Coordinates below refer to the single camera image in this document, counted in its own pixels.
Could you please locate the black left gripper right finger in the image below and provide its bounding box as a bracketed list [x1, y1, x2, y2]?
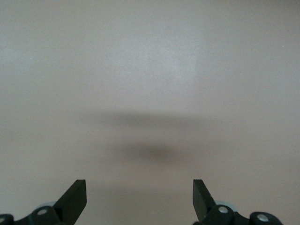
[193, 179, 284, 225]

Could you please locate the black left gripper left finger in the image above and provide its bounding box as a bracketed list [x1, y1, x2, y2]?
[0, 179, 87, 225]

